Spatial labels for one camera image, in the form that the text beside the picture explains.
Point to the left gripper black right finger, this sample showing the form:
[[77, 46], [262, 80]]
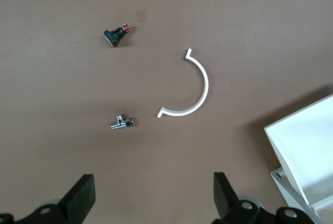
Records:
[[223, 198]]

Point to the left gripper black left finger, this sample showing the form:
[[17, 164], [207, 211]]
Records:
[[78, 198]]

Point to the small chrome metal fitting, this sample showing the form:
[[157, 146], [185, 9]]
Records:
[[121, 123]]

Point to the white curved plastic arc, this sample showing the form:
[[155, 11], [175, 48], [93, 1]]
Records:
[[205, 86]]

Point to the pale rectangular tape patch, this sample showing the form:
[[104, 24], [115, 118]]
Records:
[[141, 16]]

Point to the small black red switch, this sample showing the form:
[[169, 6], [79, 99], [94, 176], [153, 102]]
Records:
[[112, 37]]

